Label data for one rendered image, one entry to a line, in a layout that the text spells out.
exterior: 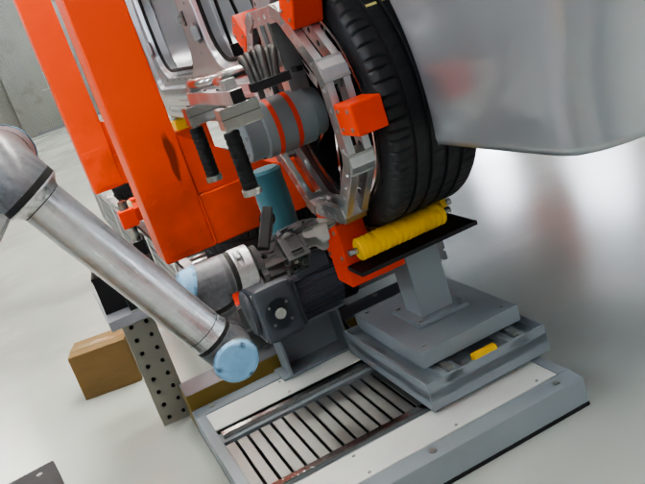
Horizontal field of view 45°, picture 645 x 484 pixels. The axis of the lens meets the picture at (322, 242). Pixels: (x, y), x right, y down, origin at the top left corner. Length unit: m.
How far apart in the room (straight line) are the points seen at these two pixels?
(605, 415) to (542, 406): 0.15
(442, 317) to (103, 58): 1.16
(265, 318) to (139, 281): 0.80
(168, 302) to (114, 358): 1.53
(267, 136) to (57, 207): 0.60
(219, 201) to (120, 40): 0.53
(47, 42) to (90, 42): 1.93
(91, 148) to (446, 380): 2.70
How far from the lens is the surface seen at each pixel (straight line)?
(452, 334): 2.03
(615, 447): 1.91
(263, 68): 1.73
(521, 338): 2.07
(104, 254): 1.48
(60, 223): 1.47
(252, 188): 1.74
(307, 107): 1.90
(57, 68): 4.22
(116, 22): 2.30
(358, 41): 1.71
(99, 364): 3.05
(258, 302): 2.23
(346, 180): 1.79
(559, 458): 1.90
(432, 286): 2.13
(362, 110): 1.63
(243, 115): 1.72
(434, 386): 1.97
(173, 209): 2.33
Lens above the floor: 1.10
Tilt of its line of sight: 17 degrees down
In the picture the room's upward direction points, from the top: 19 degrees counter-clockwise
